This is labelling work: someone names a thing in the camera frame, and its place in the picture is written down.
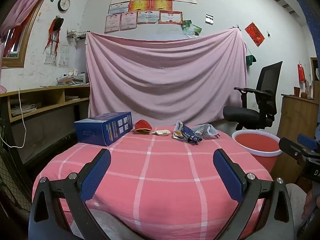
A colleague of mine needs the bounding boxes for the green photo print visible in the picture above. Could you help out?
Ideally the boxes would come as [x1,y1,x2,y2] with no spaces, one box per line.
[188,24,202,37]
[180,20,192,34]

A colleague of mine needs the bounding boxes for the stack of books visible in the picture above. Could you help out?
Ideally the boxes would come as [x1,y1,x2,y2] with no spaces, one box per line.
[55,69,90,85]

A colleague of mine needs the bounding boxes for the wooden shelf desk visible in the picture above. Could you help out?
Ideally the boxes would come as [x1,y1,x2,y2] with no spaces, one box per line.
[0,84,91,165]

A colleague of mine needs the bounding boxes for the silver grey wrapper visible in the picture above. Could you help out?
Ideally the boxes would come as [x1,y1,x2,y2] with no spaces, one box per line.
[191,124,220,139]

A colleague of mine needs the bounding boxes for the pink curtain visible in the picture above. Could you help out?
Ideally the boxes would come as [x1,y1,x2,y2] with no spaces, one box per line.
[0,0,57,38]

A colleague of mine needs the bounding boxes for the red tassel wall hanging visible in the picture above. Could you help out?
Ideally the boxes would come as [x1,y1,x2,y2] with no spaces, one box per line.
[44,17,64,55]

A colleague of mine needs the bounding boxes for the red pouch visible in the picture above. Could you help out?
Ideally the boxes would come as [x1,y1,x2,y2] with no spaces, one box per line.
[135,120,152,134]

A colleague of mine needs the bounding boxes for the group of wall certificates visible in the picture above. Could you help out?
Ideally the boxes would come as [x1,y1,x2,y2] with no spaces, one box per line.
[104,0,197,34]

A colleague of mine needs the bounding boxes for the wooden window frame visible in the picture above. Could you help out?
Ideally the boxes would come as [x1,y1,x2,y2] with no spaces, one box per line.
[1,0,47,68]

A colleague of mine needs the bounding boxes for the blue cardboard box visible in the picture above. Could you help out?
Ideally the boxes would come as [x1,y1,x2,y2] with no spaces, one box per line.
[74,112,133,147]

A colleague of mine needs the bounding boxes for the red paper wall decoration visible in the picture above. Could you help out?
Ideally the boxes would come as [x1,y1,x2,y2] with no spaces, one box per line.
[245,22,265,47]

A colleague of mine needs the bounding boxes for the black office chair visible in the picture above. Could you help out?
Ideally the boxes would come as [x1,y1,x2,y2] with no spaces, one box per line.
[223,61,283,130]

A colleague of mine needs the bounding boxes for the person's right hand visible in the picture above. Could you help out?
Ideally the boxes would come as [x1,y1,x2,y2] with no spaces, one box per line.
[301,187,320,220]

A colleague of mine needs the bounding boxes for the blue snack wrapper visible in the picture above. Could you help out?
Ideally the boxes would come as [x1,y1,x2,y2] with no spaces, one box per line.
[173,120,203,145]

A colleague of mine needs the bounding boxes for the white cable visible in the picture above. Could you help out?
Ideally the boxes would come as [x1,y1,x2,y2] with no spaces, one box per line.
[2,89,27,148]

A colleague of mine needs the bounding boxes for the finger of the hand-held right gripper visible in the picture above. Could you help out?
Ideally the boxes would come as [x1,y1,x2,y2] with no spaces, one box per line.
[297,133,318,152]
[279,137,314,163]

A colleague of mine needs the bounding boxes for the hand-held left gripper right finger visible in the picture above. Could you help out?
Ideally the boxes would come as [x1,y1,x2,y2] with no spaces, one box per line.
[211,149,297,240]

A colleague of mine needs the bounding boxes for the metal wall rack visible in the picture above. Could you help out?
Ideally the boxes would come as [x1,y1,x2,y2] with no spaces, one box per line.
[66,27,88,40]

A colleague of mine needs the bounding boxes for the pile of papers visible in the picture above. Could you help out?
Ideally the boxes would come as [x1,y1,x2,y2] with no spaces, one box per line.
[10,102,42,117]

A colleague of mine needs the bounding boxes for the red bucket with white rim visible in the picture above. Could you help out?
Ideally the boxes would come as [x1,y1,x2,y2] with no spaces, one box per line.
[232,129,282,174]

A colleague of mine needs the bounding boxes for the wooden door frame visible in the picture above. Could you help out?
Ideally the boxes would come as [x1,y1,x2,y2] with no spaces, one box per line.
[310,57,320,82]

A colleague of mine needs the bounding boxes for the blue dotted curtain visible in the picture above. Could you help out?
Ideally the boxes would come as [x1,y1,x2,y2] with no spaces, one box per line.
[296,0,320,63]

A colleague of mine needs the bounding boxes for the white plastic piece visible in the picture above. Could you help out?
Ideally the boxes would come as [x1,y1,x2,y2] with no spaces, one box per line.
[149,129,171,137]

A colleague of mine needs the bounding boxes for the red hanging ornament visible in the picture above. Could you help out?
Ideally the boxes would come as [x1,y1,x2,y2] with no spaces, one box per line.
[297,61,306,83]

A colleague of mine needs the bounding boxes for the pink hanging sheet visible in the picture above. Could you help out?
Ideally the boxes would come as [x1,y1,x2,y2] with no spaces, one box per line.
[85,27,248,127]

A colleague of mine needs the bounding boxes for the white wall calendar sheets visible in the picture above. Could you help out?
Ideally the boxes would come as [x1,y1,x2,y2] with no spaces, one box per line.
[44,45,69,68]

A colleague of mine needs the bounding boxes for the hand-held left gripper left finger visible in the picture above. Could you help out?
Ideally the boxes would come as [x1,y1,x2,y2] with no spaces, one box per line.
[29,149,112,240]

